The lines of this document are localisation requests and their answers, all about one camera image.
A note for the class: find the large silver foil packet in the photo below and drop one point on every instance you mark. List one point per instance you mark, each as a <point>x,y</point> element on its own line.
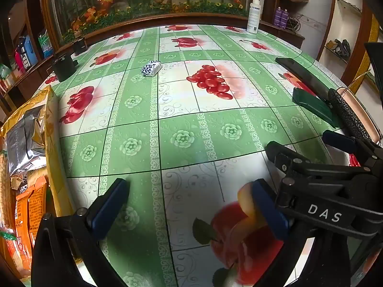
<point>24,137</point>

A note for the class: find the wooden cabinet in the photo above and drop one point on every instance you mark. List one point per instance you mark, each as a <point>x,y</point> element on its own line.
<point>36,77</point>

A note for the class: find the large black pot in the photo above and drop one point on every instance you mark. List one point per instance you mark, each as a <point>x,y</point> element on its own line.
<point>64,68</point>

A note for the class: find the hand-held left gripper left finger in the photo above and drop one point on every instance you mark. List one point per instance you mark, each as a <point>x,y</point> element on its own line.
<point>110,207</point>

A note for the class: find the blue carton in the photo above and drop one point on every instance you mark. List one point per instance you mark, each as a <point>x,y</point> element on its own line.
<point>30,50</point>

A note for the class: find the small black pot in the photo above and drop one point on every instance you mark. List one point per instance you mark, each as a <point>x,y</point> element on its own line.
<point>80,47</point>

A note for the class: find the yellow cardboard box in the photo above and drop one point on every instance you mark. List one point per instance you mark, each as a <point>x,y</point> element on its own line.
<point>45,101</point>

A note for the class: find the black textured roll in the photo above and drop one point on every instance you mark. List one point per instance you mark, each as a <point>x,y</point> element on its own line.
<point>347,113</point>

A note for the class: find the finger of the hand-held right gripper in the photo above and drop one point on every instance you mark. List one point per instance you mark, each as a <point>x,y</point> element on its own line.
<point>281,158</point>
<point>338,141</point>

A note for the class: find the red bottle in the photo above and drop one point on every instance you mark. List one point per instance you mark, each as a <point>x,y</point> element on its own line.
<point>20,58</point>

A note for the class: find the green printed tablecloth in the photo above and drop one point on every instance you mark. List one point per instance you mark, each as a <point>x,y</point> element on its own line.
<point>179,110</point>

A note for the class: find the orange snack packet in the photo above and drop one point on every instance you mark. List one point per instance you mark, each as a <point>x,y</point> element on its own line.
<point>22,218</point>
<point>37,206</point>

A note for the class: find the green and white bag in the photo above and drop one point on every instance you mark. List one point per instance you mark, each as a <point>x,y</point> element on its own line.
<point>45,44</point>

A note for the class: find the purple can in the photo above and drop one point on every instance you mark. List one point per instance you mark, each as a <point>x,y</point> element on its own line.
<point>285,18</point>

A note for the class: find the blue spotted white candy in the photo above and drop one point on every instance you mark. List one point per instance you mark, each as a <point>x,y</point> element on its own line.
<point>151,68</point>

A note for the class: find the dark green box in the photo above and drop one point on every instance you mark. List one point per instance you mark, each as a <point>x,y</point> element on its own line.
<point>314,106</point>

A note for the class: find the purple bottles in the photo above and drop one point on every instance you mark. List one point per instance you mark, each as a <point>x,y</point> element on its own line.
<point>278,16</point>

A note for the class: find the white spray bottle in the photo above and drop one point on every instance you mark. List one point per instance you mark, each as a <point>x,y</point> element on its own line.
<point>252,18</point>

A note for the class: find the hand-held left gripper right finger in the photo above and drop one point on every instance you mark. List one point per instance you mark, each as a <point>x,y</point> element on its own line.
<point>267,212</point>

